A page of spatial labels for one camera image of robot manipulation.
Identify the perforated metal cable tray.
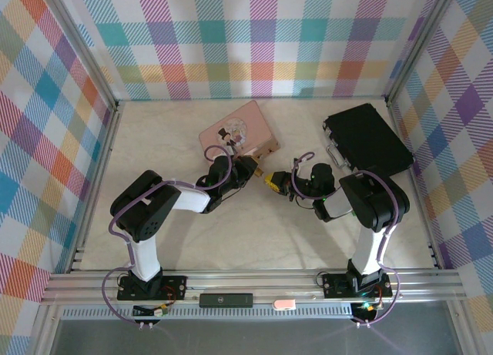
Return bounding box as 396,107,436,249
61,306,357,320

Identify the black carrying case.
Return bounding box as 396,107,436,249
321,102,415,179

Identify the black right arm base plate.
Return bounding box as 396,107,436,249
322,272,394,299

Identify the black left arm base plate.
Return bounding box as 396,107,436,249
116,274,188,302

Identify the small connector board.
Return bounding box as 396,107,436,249
132,303,170,320
352,300,377,321

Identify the black rectangular device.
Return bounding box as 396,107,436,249
199,292,254,309

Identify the aluminium frame post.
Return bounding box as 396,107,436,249
384,0,463,108
42,0,121,113

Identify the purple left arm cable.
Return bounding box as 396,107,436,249
102,145,234,327

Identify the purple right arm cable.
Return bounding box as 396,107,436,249
290,151,404,327

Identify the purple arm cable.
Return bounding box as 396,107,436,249
290,151,404,327
102,145,234,327

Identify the aluminium side rail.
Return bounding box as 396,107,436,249
65,102,123,273
384,99,444,271

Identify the aluminium mounting rail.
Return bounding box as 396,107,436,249
40,269,465,306

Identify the pink tin box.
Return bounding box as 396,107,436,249
198,99,282,164

